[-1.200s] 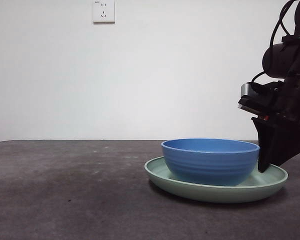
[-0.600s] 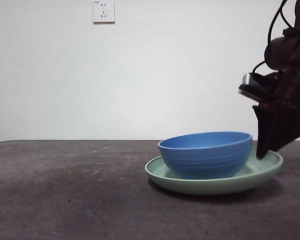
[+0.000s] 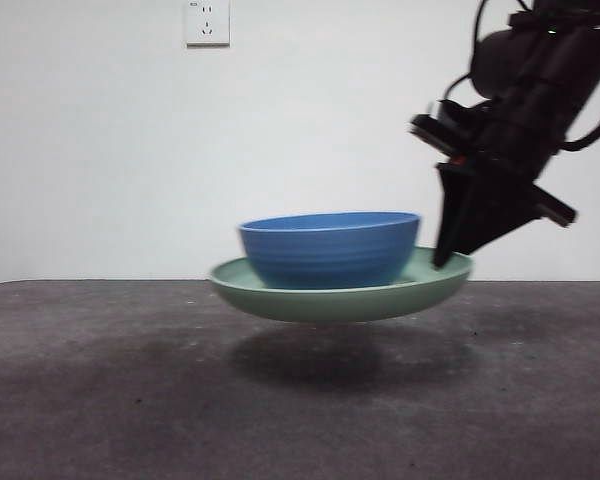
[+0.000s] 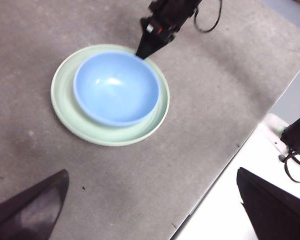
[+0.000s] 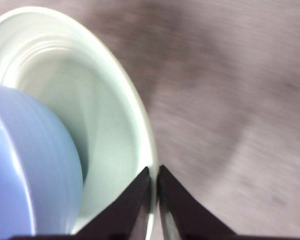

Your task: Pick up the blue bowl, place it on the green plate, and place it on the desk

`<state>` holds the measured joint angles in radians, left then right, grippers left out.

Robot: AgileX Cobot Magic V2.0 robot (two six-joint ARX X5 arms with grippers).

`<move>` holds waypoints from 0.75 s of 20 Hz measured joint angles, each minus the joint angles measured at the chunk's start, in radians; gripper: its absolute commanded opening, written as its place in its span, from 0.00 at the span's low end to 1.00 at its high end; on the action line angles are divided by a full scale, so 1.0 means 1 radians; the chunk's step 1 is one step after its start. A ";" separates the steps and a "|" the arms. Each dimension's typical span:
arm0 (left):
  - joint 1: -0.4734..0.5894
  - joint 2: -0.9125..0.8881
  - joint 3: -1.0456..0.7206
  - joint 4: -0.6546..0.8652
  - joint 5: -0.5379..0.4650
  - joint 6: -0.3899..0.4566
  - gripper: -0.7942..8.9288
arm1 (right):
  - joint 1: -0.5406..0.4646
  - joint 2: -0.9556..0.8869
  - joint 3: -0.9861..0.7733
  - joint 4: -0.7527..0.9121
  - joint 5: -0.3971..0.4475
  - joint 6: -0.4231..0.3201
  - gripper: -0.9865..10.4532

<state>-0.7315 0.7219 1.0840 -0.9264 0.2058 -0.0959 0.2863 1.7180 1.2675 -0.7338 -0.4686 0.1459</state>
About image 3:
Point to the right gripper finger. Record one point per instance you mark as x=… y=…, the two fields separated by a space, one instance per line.
x=452 y=210
x=495 y=215

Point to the blue ribbed bowl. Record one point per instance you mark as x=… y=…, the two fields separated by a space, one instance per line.
x=330 y=255

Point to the green round plate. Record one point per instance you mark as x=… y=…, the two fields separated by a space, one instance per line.
x=340 y=305

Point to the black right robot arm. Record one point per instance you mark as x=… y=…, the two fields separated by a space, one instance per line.
x=540 y=75

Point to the white wall socket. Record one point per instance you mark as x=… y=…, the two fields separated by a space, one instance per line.
x=207 y=22

